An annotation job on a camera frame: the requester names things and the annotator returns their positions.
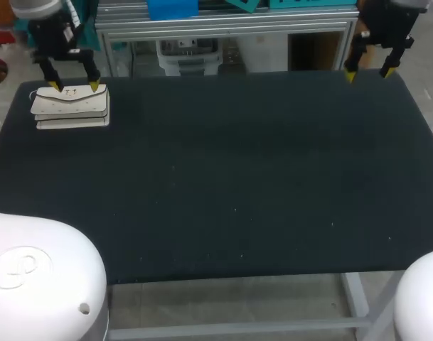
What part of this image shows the white flap handbag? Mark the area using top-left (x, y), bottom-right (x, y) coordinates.
top-left (28, 83), bottom-right (111, 131)

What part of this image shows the aluminium frame shelf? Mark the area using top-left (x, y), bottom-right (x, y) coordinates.
top-left (95, 4), bottom-right (360, 78)

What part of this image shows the white plastic container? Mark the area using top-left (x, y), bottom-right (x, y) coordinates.
top-left (155, 38), bottom-right (223, 77)

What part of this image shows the blue plastic bin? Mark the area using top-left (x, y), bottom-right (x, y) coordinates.
top-left (146, 0), bottom-right (199, 20)

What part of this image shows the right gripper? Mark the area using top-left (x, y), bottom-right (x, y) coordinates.
top-left (343, 0), bottom-right (418, 85)

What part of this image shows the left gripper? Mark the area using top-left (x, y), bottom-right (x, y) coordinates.
top-left (28, 9), bottom-right (102, 94)

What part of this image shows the teal box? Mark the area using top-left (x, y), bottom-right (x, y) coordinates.
top-left (225, 0), bottom-right (263, 14)

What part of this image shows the white cable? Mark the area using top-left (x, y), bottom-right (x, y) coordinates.
top-left (63, 0), bottom-right (80, 29)

